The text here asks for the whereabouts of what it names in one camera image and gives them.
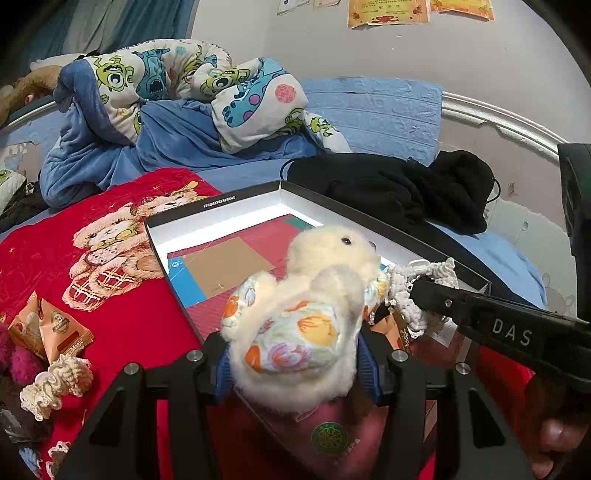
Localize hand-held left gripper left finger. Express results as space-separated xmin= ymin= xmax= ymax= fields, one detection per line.
xmin=55 ymin=330 xmax=234 ymax=480

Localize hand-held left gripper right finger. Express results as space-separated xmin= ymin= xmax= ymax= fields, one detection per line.
xmin=358 ymin=323 xmax=536 ymax=480

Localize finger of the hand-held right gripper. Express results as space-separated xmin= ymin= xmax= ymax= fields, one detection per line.
xmin=409 ymin=279 xmax=468 ymax=340

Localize cream lace scrunchie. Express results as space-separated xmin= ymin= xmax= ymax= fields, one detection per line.
xmin=381 ymin=257 xmax=459 ymax=340
xmin=20 ymin=356 xmax=94 ymax=422

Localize orange snack packet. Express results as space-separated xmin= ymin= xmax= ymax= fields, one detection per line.
xmin=7 ymin=291 xmax=47 ymax=361
xmin=369 ymin=307 xmax=411 ymax=356
xmin=39 ymin=298 xmax=95 ymax=361

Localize cream plush toy floral clothes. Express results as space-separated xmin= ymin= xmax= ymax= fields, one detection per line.
xmin=219 ymin=224 xmax=389 ymax=414

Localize black shallow cardboard box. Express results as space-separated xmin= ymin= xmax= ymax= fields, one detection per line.
xmin=143 ymin=180 xmax=492 ymax=462

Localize brown lace-trimmed scrunchie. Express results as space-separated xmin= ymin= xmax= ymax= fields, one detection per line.
xmin=44 ymin=440 xmax=70 ymax=468

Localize person's right hand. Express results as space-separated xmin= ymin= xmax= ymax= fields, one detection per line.
xmin=524 ymin=374 xmax=591 ymax=480

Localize red bear-print blanket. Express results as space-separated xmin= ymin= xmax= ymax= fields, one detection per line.
xmin=0 ymin=167 xmax=546 ymax=480

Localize black garment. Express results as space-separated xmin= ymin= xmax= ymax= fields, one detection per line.
xmin=286 ymin=150 xmax=502 ymax=234

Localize white bed headboard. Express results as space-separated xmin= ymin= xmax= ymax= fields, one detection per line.
xmin=441 ymin=90 xmax=571 ymax=162

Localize pink plush toy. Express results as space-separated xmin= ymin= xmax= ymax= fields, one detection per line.
xmin=0 ymin=323 xmax=44 ymax=386

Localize blue fleece blanket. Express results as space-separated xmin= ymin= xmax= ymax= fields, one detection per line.
xmin=139 ymin=99 xmax=324 ymax=174

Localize dark clothes pile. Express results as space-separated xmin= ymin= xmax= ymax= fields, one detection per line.
xmin=0 ymin=182 xmax=47 ymax=232

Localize cartoon monster print quilt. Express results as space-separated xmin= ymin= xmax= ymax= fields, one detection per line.
xmin=39 ymin=39 xmax=352 ymax=213

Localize small cartoon print pillow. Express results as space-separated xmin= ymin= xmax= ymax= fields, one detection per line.
xmin=0 ymin=168 xmax=26 ymax=213

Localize large orange certificate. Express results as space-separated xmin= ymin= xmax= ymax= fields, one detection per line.
xmin=348 ymin=0 xmax=430 ymax=28

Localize small orange certificate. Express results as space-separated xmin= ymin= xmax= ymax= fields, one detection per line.
xmin=429 ymin=0 xmax=495 ymax=21

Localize brown plush bear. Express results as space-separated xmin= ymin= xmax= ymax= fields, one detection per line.
xmin=0 ymin=65 xmax=63 ymax=125

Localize blue curtain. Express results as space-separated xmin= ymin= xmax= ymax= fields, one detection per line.
xmin=28 ymin=0 xmax=75 ymax=58
xmin=111 ymin=0 xmax=195 ymax=51

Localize grey curtain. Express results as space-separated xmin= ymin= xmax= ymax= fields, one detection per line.
xmin=60 ymin=0 xmax=121 ymax=56

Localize blue foam wall panel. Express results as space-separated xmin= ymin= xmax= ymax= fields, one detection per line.
xmin=300 ymin=76 xmax=444 ymax=167

